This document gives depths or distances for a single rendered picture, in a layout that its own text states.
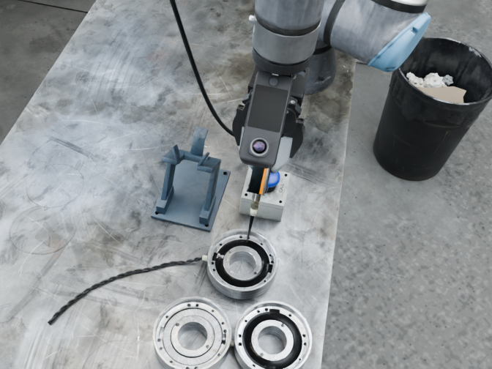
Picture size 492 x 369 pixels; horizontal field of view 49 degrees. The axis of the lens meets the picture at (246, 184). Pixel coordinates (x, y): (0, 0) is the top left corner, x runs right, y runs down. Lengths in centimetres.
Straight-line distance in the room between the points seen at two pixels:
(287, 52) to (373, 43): 37
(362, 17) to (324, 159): 25
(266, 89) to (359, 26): 35
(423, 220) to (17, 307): 149
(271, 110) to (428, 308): 128
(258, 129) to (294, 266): 28
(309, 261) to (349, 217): 108
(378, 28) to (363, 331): 103
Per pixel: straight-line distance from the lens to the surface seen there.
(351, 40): 98
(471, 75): 206
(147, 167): 95
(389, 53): 96
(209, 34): 123
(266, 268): 81
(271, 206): 86
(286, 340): 77
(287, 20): 59
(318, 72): 110
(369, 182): 204
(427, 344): 178
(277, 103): 65
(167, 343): 76
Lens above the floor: 153
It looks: 52 degrees down
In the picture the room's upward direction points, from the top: 7 degrees clockwise
